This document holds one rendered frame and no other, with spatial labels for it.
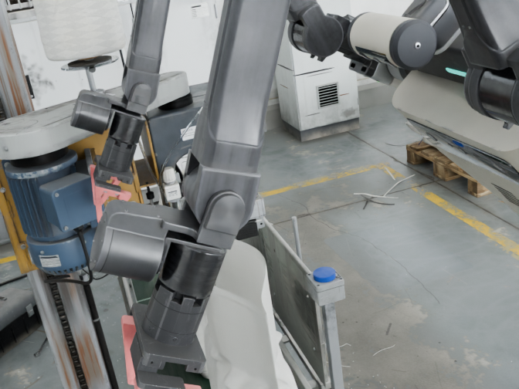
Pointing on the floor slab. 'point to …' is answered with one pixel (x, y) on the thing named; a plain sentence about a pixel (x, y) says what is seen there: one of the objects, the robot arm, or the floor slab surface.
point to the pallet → (442, 166)
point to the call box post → (332, 346)
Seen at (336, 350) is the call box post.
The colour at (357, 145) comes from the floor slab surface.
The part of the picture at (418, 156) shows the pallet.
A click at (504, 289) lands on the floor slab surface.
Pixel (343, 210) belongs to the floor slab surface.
